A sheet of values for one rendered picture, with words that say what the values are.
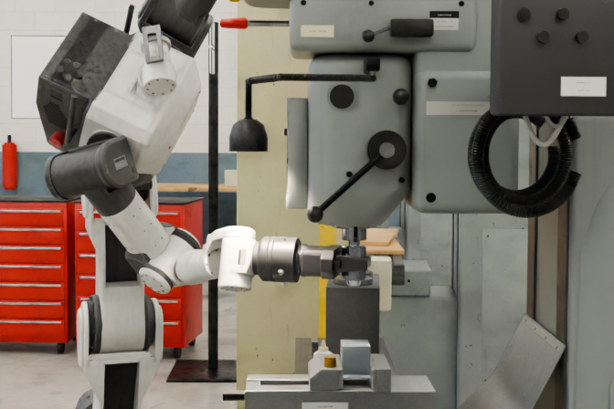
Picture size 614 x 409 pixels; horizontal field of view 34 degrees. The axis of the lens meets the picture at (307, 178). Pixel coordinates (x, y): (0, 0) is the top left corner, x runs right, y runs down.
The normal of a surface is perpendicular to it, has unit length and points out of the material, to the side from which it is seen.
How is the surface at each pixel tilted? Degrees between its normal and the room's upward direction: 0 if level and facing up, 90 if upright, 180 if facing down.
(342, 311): 90
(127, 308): 81
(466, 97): 90
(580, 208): 90
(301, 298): 90
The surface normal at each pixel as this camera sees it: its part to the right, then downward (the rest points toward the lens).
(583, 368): -0.75, 0.01
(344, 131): 0.00, 0.05
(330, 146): -0.29, 0.05
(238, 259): -0.17, -0.26
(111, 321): 0.32, -0.11
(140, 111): 0.28, -0.48
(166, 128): 0.83, -0.04
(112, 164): 0.90, -0.20
